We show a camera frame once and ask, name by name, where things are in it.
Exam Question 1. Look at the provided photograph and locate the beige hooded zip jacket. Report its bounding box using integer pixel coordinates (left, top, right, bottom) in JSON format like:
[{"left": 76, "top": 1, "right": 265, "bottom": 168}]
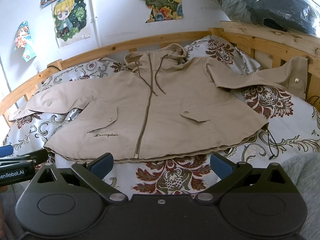
[{"left": 9, "top": 44, "right": 308, "bottom": 162}]

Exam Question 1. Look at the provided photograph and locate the grey fabric at right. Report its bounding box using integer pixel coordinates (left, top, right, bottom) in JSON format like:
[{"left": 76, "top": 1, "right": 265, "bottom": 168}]
[{"left": 281, "top": 153, "right": 320, "bottom": 239}]

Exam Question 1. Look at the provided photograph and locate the curled blue anime poster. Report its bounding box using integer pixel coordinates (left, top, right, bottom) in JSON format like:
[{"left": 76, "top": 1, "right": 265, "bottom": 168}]
[{"left": 12, "top": 21, "right": 36, "bottom": 62}]

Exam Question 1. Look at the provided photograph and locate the anime boy green poster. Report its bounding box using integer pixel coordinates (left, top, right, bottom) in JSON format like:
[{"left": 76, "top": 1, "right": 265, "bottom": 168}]
[{"left": 52, "top": 0, "right": 91, "bottom": 48}]

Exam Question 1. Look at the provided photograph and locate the wooden bed frame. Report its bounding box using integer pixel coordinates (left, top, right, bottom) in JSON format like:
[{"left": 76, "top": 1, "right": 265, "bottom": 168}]
[{"left": 1, "top": 21, "right": 319, "bottom": 126}]

